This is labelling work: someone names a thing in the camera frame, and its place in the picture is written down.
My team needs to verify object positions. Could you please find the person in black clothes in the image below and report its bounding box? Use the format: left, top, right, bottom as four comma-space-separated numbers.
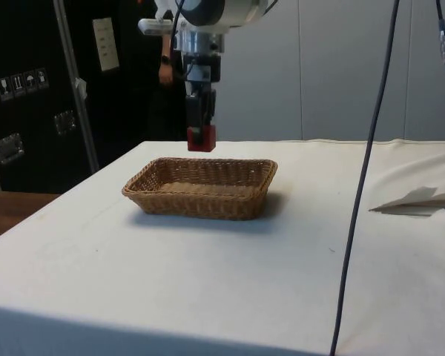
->
148, 36, 188, 141

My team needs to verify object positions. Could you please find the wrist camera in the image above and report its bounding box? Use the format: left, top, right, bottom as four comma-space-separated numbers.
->
138, 18, 174, 37

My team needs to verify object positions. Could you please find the red cube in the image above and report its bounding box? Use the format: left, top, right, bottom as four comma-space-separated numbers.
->
186, 125, 217, 154

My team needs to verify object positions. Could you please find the brown wicker basket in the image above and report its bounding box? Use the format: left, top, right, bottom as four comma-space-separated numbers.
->
121, 156, 279, 222

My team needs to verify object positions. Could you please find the black cabinet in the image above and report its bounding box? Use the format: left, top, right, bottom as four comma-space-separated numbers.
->
0, 0, 188, 194

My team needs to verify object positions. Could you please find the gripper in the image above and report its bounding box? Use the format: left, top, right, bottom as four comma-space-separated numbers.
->
182, 53, 222, 146

